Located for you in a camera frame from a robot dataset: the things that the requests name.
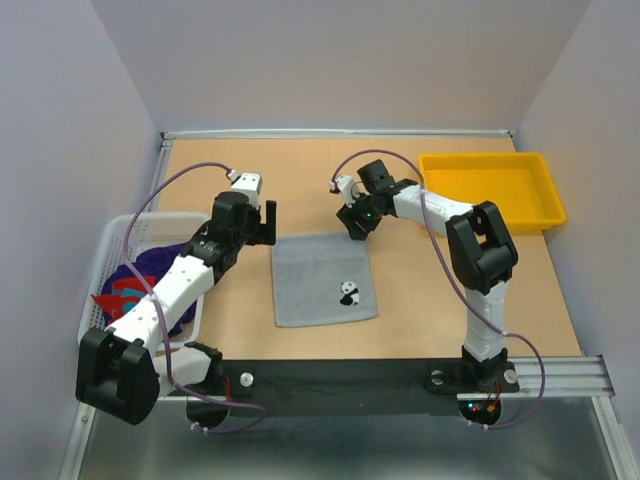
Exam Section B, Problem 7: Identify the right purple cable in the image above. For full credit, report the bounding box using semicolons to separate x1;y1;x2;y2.
329;149;547;431

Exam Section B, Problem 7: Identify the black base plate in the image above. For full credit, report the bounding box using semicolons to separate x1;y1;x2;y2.
161;354;519;425

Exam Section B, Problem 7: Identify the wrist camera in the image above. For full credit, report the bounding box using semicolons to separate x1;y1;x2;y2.
329;174;361;208
229;171;262;205

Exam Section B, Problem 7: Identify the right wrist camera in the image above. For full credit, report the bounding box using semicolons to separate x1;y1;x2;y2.
329;174;361;208

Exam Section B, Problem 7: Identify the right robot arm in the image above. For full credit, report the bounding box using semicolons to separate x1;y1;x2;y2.
329;160;518;394

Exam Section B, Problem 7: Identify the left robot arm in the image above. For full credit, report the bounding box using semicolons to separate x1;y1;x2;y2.
75;191;277;425

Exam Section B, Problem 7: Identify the red blue patterned towel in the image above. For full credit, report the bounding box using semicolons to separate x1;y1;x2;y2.
91;278;146;324

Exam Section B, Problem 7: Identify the aluminium back rail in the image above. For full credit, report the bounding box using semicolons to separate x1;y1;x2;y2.
161;128;513;141

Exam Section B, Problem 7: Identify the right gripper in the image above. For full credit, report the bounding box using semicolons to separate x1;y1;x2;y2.
336;188;381;241

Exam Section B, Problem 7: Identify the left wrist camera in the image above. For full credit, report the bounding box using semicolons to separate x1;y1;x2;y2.
229;171;262;205

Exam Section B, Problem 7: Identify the aluminium rail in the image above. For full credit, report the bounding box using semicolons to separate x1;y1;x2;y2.
81;355;615;401
161;128;513;141

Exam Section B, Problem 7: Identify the grey panda towel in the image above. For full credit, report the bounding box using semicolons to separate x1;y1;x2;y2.
272;233;378;328

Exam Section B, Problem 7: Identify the purple towel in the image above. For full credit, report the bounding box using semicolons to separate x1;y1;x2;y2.
99;242;201;339

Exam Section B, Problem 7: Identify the aluminium front rail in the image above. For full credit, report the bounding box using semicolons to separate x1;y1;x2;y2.
81;355;615;401

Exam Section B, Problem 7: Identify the yellow plastic tray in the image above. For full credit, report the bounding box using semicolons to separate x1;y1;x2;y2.
419;152;567;234

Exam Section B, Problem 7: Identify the white plastic basket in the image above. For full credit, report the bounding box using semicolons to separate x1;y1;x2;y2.
77;212;207;349

